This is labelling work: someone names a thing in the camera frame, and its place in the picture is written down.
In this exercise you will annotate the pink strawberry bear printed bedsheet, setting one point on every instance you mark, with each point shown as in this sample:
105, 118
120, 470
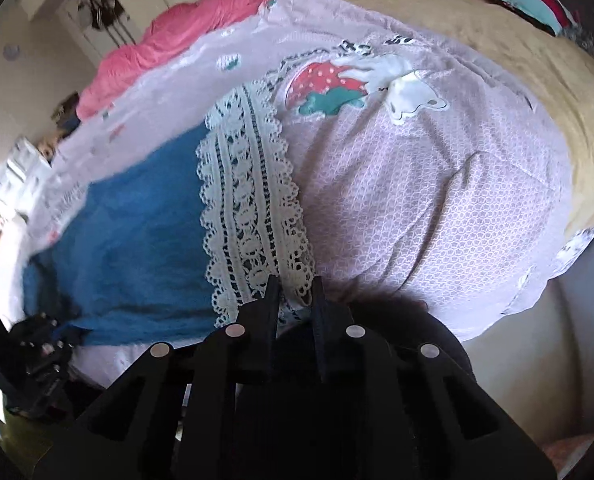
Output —
407, 175

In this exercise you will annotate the tan mattress cover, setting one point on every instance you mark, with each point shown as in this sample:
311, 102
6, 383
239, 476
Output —
537, 55

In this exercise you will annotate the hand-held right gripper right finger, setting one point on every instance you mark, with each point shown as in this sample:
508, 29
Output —
320, 310

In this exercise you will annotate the dark hanging bags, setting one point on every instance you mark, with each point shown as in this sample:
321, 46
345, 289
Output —
99, 7

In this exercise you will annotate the blue denim jeans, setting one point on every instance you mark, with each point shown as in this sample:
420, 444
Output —
142, 240

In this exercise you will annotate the coral pink quilt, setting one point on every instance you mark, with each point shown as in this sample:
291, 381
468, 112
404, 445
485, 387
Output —
257, 5

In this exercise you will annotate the white wardrobe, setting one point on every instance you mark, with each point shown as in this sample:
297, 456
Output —
102, 0

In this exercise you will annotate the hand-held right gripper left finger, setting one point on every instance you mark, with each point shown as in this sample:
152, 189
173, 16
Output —
271, 305

